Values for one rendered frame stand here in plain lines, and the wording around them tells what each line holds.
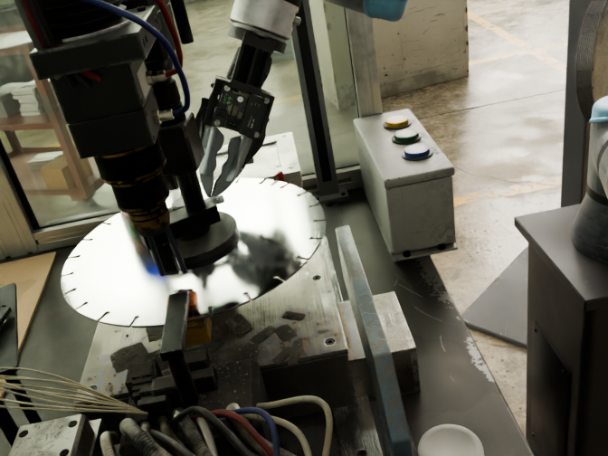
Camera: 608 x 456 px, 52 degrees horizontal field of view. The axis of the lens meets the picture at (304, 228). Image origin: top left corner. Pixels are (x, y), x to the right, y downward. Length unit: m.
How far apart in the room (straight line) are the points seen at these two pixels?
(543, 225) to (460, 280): 1.16
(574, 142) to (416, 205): 0.90
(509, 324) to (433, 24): 2.43
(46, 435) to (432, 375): 0.45
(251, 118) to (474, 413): 0.43
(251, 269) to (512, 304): 1.49
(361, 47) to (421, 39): 2.87
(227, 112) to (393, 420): 0.41
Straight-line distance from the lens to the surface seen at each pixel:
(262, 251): 0.72
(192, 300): 0.63
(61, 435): 0.68
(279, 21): 0.75
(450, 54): 4.14
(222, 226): 0.77
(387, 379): 0.48
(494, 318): 2.04
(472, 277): 2.25
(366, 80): 1.18
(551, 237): 1.07
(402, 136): 1.07
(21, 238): 1.36
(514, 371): 1.90
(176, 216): 0.67
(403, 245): 1.01
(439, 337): 0.87
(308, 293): 0.80
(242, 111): 0.75
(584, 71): 1.59
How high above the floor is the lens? 1.32
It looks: 30 degrees down
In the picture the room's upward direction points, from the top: 11 degrees counter-clockwise
